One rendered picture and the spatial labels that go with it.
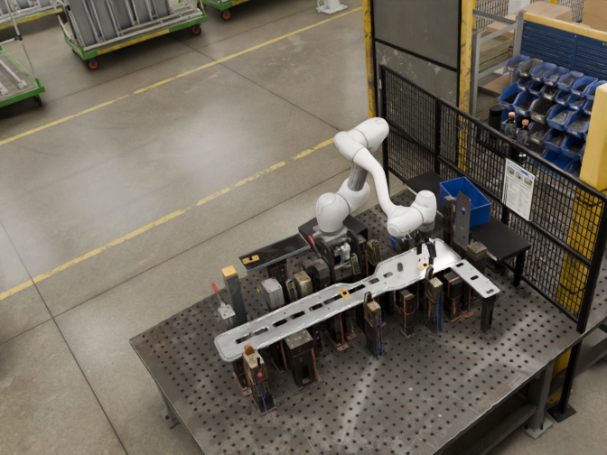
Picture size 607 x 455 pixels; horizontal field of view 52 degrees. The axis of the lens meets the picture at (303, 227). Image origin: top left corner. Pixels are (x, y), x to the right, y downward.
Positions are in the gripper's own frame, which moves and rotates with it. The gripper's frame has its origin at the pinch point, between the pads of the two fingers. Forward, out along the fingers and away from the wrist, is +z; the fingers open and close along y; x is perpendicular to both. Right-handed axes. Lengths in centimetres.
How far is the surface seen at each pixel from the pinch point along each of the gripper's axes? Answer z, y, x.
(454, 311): 28.8, 18.5, 6.5
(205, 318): 37, -59, -112
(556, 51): -20, -112, 193
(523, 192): -24, 9, 54
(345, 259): 2.8, -24.1, -35.0
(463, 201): -22.5, -3.7, 26.6
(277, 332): 6, 1, -88
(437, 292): 5.8, 20.3, -6.5
